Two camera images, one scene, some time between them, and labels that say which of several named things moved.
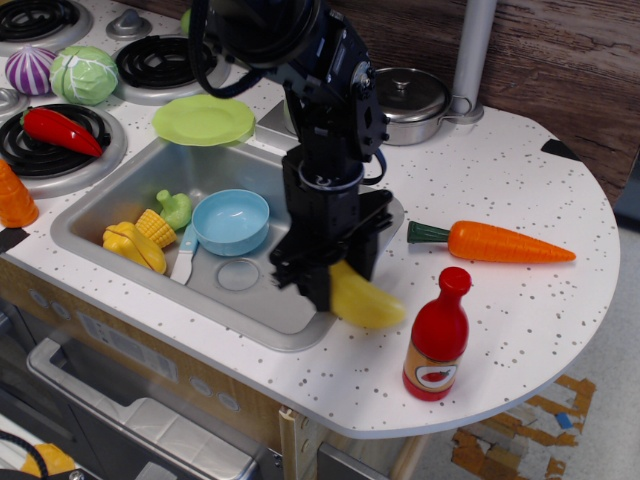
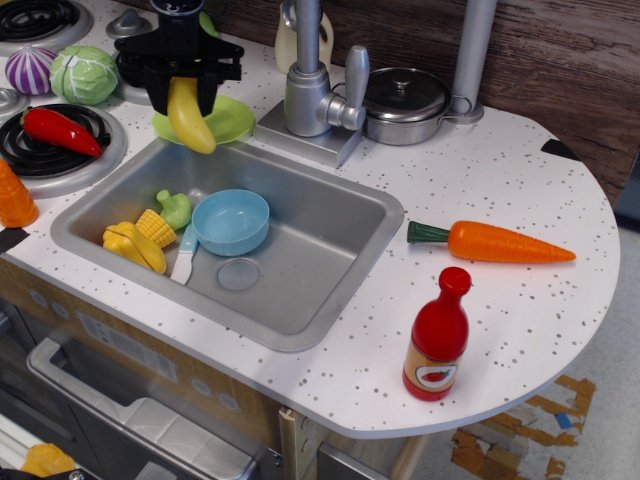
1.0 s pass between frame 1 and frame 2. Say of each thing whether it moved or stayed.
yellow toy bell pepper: stayed
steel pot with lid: stayed
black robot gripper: moved
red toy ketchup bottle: stayed
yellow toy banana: moved
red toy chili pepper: stayed
